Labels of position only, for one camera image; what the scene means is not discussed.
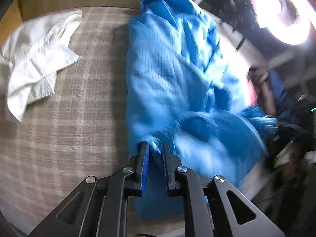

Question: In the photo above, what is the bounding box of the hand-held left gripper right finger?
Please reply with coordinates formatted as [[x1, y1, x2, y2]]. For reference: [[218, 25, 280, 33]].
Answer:
[[162, 142, 285, 237]]

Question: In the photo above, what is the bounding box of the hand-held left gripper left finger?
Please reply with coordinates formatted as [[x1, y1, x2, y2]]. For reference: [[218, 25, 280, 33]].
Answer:
[[28, 142, 150, 237]]

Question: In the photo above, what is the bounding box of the blue jacket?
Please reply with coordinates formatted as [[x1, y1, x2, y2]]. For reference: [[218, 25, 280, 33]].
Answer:
[[125, 0, 278, 221]]

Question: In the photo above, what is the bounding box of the brown garment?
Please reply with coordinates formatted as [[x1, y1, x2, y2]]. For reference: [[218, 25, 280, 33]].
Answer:
[[248, 65, 277, 115]]

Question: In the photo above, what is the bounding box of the pink cloth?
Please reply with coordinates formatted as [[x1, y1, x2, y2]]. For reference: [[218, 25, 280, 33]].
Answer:
[[248, 84, 260, 104]]

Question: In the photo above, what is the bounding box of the plaid mat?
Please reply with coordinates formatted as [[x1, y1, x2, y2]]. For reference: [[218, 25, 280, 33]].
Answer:
[[0, 6, 272, 237]]

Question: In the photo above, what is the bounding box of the white garment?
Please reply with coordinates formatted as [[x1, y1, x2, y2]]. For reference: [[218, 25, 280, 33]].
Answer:
[[0, 10, 83, 123]]

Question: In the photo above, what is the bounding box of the pine plank board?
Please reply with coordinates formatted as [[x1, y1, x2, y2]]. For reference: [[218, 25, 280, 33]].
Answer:
[[0, 4, 24, 34]]

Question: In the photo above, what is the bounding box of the ring light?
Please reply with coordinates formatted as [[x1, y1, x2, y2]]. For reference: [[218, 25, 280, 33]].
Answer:
[[249, 0, 311, 46]]

